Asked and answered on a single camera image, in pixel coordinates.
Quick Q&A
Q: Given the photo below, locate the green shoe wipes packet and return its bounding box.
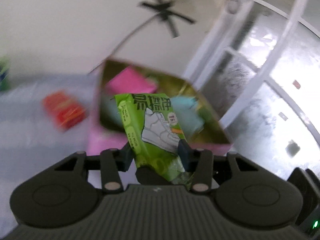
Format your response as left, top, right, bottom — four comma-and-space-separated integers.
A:
114, 93, 193, 187

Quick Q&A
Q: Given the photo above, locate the red small box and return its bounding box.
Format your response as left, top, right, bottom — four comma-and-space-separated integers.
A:
42, 90, 87, 131

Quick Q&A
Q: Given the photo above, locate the green medicine box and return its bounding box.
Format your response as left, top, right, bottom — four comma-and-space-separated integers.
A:
0, 56, 10, 92

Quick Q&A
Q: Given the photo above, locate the pink biscuit tin box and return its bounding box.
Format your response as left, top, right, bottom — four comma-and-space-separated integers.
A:
87, 58, 232, 155

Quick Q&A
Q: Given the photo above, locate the light blue cloth item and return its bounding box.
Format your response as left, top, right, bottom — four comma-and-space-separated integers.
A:
170, 96, 204, 140

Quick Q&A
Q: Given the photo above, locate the pink glitter pouch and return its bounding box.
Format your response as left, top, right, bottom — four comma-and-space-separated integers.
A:
105, 66, 157, 95

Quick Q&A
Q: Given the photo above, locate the white window frame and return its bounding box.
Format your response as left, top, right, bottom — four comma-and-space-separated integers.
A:
182, 0, 320, 156

